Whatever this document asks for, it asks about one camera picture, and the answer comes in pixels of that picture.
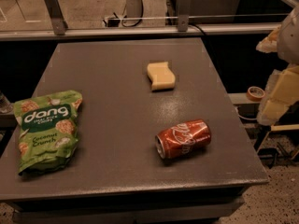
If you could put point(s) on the orange tape roll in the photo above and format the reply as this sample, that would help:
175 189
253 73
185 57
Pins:
255 94

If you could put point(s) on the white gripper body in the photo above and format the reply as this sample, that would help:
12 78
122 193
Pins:
290 39

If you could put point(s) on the metal rail bracket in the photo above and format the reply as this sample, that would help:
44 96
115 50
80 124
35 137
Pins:
183 11
58 22

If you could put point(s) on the green rice chip bag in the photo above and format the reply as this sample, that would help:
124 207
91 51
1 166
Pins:
48 131

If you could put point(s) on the right metal rail bracket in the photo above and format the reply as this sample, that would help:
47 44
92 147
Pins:
183 11

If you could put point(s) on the left metal rail bracket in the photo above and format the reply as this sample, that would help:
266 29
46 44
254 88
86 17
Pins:
58 22

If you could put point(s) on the yellow sponge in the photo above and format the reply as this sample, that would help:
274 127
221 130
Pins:
161 76

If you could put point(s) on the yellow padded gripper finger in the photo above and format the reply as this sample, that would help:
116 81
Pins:
270 43
281 92

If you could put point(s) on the red coca-cola can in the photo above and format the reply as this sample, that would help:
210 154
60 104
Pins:
182 139

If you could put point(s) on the metal guard rail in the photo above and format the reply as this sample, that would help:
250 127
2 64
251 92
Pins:
168 31

